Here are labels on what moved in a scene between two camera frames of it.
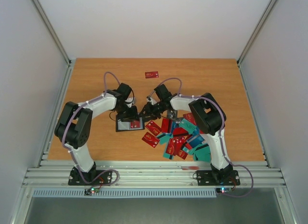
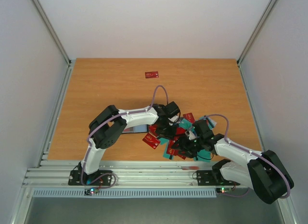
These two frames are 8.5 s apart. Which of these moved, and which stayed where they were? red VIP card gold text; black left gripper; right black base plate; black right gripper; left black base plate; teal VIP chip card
Moved: black right gripper; black left gripper
Stayed: teal VIP chip card; left black base plate; right black base plate; red VIP card gold text
